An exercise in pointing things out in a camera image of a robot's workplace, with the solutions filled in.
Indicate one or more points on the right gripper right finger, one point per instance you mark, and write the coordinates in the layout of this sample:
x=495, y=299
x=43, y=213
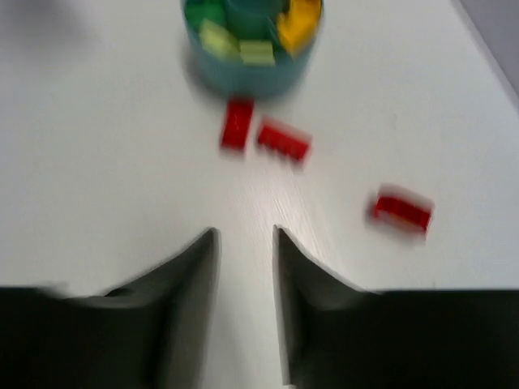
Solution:
x=334, y=335

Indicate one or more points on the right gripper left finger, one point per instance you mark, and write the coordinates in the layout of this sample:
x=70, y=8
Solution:
x=150, y=332

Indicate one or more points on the red arched lego brick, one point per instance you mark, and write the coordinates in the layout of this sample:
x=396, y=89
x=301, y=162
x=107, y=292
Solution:
x=402, y=209

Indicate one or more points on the red long lego brick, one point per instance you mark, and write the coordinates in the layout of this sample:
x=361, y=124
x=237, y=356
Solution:
x=283, y=139

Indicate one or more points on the light green curved lego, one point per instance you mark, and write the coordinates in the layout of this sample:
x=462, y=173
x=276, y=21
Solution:
x=257, y=53

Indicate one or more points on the light green square lego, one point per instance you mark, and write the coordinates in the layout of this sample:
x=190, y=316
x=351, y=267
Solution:
x=218, y=41

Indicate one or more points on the orange square lego brick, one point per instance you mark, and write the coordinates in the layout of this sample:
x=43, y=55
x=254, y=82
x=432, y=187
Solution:
x=297, y=27

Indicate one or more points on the green lego plate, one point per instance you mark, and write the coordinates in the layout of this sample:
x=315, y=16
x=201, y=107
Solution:
x=197, y=11

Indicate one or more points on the teal divided round container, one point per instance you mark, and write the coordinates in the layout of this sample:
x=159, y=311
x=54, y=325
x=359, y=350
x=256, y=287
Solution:
x=250, y=21

